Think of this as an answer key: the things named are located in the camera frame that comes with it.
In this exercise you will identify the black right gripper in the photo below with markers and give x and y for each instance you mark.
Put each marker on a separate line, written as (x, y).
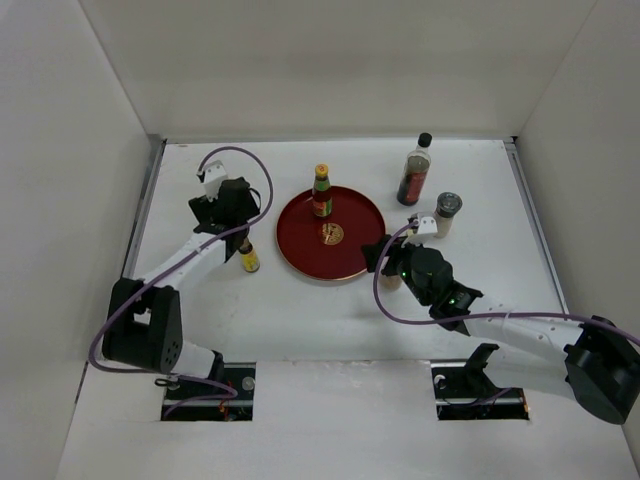
(395, 249)

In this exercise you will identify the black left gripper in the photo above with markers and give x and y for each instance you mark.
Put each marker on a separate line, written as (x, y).
(205, 208)

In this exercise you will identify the small yellow label bottle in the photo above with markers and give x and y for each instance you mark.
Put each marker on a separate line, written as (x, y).
(249, 258)

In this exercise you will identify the green label sauce bottle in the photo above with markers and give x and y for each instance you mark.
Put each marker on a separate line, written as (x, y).
(321, 192)

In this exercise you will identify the tall dark soy sauce bottle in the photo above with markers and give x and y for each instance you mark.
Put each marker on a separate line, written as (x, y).
(416, 168)

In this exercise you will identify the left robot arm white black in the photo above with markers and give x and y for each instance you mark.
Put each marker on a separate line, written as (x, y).
(145, 315)

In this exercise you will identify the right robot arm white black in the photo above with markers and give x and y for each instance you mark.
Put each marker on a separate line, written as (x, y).
(589, 360)

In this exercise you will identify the grey cap pepper shaker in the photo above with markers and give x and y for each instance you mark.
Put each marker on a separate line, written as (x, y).
(447, 206)

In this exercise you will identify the round red lacquer tray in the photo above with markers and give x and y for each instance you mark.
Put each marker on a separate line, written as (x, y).
(329, 249)

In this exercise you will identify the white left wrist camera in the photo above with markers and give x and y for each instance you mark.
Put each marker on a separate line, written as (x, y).
(211, 177)

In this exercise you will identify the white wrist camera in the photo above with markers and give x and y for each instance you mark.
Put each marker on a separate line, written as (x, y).
(423, 228)
(211, 177)

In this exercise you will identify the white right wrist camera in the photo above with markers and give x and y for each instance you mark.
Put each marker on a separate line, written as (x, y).
(423, 228)

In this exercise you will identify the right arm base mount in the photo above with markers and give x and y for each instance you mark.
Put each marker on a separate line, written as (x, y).
(463, 391)

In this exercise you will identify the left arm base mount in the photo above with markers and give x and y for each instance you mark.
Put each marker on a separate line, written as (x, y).
(188, 401)

